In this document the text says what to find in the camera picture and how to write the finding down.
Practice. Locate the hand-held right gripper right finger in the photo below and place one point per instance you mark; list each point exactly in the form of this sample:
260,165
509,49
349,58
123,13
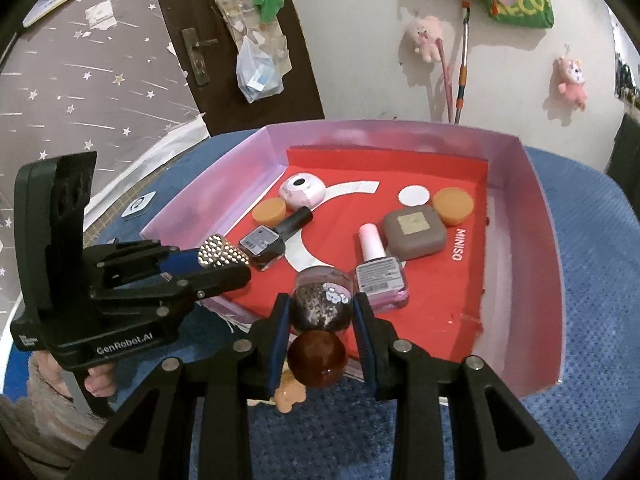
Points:
367,347

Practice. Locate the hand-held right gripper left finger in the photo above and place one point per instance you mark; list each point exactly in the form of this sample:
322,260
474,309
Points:
277,347

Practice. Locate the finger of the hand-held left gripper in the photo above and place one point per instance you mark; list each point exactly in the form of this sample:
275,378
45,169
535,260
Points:
180,260
220,280

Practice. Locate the gold studded case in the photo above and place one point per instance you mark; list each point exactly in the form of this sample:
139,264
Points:
222,252

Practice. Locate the round bottle with ball cap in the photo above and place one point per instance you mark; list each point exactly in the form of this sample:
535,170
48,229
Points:
319,330

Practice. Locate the dark nail polish bottle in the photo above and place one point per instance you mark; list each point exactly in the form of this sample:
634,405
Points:
272,241

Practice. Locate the pink nail polish bottle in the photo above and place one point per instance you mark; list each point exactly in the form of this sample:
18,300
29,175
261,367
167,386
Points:
380,270

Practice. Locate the pink cardboard box red bottom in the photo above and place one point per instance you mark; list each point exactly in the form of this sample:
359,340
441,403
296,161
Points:
425,270

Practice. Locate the taupe square compact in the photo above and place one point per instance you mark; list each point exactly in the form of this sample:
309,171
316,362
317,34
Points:
414,234

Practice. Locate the large orange round compact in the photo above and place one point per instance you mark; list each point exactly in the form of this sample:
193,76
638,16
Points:
452,205

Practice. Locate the person's left hand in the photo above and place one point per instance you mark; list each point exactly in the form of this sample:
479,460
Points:
100,382

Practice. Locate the peach bear-shaped charm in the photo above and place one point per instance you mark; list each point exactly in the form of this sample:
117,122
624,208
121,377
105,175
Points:
289,394

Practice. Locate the white square device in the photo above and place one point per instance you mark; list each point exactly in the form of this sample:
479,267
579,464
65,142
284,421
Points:
137,205

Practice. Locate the small orange round cap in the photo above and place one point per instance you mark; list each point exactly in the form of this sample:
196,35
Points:
269,211

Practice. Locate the pink round case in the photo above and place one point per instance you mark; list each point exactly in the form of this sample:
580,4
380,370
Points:
302,191

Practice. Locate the hanging clear plastic bag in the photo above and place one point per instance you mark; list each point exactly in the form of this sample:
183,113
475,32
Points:
257,74

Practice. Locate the dark brown door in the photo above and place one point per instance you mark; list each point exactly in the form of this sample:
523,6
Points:
240,50

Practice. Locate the white paper scrap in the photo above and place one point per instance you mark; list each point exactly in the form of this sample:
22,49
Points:
101,15

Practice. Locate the white booklet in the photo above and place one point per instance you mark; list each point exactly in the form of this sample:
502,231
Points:
50,2

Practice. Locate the plastic bags on door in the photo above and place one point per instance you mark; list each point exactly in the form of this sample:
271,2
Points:
240,5

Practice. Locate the pink stick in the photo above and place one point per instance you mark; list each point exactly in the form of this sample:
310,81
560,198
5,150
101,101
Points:
446,85

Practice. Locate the green plush toy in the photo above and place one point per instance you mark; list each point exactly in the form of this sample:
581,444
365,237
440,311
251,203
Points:
270,1

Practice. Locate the orange and white stick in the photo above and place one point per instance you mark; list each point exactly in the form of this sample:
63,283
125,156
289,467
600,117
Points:
462,60

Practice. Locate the pink plush pig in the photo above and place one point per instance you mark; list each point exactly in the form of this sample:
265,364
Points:
425,35

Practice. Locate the pink plush doll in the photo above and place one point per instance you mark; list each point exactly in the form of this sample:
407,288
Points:
572,80

